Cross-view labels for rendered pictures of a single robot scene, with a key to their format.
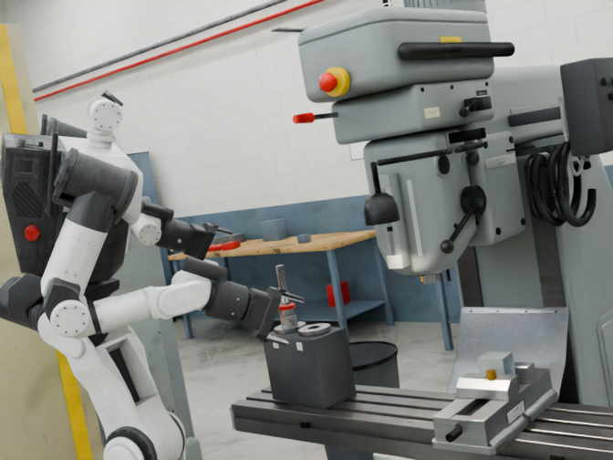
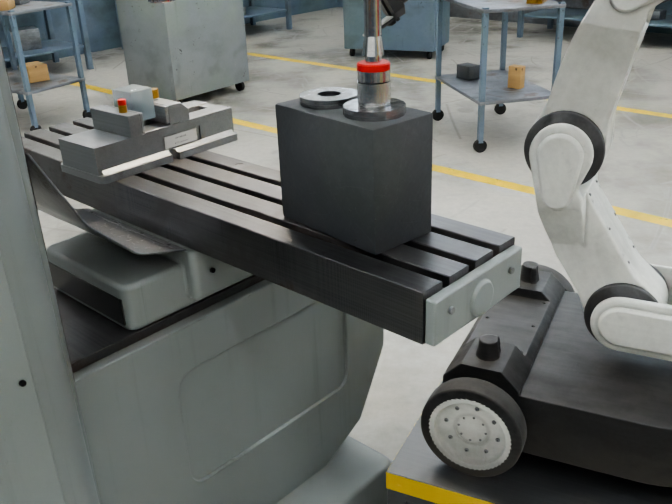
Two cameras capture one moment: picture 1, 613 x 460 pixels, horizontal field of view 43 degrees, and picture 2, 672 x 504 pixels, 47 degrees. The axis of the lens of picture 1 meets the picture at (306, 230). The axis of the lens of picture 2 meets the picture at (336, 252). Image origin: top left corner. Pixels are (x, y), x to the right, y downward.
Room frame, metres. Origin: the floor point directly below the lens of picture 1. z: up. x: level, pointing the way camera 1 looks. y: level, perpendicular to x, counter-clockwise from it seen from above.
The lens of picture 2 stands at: (3.22, 0.05, 1.44)
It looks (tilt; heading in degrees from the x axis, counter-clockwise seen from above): 25 degrees down; 181
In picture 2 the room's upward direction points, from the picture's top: 2 degrees counter-clockwise
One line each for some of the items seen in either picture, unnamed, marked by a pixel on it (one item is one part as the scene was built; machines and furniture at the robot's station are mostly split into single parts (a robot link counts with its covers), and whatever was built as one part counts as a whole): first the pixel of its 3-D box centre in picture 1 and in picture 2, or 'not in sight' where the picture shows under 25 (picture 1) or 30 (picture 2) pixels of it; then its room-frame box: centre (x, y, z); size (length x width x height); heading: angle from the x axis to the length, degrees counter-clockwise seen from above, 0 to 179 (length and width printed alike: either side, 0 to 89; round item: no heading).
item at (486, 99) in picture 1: (471, 107); not in sight; (1.77, -0.41, 1.66); 0.12 x 0.04 x 0.04; 138
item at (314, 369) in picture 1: (307, 361); (353, 163); (2.11, 0.06, 1.07); 0.22 x 0.12 x 0.20; 41
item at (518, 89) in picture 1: (506, 107); not in sight; (2.19, -0.60, 1.66); 0.80 x 0.23 x 0.20; 138
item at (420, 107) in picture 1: (414, 110); not in sight; (1.85, -0.30, 1.68); 0.34 x 0.24 x 0.10; 138
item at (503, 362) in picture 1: (496, 368); (133, 103); (1.72, -0.37, 1.08); 0.06 x 0.05 x 0.06; 50
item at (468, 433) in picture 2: not in sight; (472, 427); (2.03, 0.27, 0.50); 0.20 x 0.05 x 0.20; 64
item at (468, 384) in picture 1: (487, 386); (158, 108); (1.68, -0.33, 1.06); 0.12 x 0.06 x 0.04; 50
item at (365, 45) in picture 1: (399, 56); not in sight; (1.83, -0.28, 1.81); 0.47 x 0.26 x 0.16; 138
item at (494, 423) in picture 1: (494, 397); (150, 128); (1.70, -0.35, 1.02); 0.35 x 0.15 x 0.11; 140
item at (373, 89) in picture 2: (288, 317); (373, 86); (2.15, 0.09, 1.19); 0.05 x 0.05 x 0.05
